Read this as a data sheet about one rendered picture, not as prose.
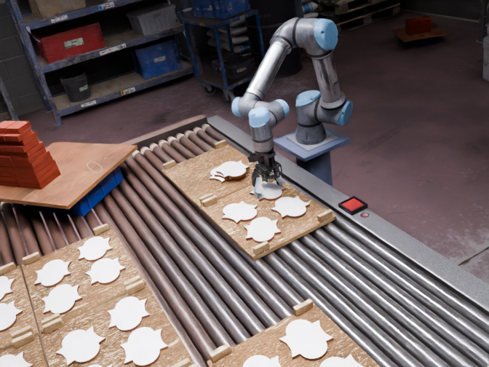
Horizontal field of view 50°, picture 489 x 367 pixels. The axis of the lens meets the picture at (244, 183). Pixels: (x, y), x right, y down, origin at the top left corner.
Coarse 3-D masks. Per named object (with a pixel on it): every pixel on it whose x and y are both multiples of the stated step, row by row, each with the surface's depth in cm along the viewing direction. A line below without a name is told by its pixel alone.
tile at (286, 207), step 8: (280, 200) 198; (288, 200) 198; (296, 200) 197; (272, 208) 195; (280, 208) 194; (288, 208) 193; (296, 208) 192; (304, 208) 191; (288, 216) 190; (296, 216) 188
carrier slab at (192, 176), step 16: (192, 160) 242; (208, 160) 239; (224, 160) 237; (240, 160) 234; (176, 176) 231; (192, 176) 229; (208, 176) 226; (192, 192) 217; (208, 192) 215; (224, 192) 213
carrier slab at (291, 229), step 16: (240, 192) 211; (288, 192) 205; (208, 208) 204; (256, 208) 199; (320, 208) 192; (224, 224) 193; (240, 224) 191; (288, 224) 186; (304, 224) 185; (320, 224) 184; (240, 240) 183; (272, 240) 180; (288, 240) 179; (256, 256) 174
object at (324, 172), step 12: (336, 132) 257; (276, 144) 260; (288, 144) 254; (336, 144) 246; (300, 156) 242; (312, 156) 242; (324, 156) 252; (312, 168) 254; (324, 168) 255; (324, 180) 258
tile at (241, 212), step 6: (234, 204) 202; (240, 204) 201; (246, 204) 200; (228, 210) 198; (234, 210) 198; (240, 210) 197; (246, 210) 196; (252, 210) 196; (228, 216) 195; (234, 216) 194; (240, 216) 194; (246, 216) 193; (252, 216) 192
